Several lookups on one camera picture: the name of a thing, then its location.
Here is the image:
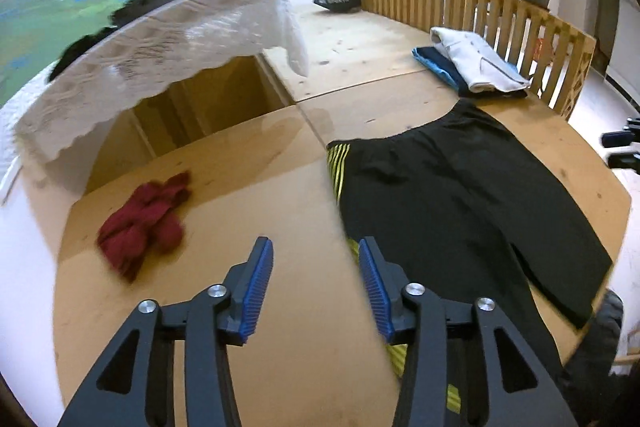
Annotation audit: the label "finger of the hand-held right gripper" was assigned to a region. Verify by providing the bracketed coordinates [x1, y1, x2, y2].
[600, 118, 640, 168]

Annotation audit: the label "pile of black clothes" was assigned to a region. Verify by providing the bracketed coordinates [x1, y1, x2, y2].
[47, 0, 190, 82]

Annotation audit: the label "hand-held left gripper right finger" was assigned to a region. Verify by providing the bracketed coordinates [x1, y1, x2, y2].
[358, 236, 581, 427]

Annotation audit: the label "white folded garment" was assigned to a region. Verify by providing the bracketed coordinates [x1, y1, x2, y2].
[430, 27, 532, 92]

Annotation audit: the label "white lace tablecloth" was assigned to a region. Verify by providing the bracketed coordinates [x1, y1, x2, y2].
[10, 0, 311, 198]

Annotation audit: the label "blue folded garment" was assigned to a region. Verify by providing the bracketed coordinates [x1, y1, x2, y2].
[411, 46, 473, 96]

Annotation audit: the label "black shorts with yellow stripes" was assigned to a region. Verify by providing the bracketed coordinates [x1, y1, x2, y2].
[326, 100, 614, 414]

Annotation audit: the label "dark red crumpled cloth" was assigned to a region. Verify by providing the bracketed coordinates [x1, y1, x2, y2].
[96, 171, 193, 284]

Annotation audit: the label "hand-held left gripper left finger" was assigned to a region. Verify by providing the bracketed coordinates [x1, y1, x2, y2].
[58, 236, 275, 427]

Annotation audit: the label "wooden slat fence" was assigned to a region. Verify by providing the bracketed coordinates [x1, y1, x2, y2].
[348, 0, 597, 122]

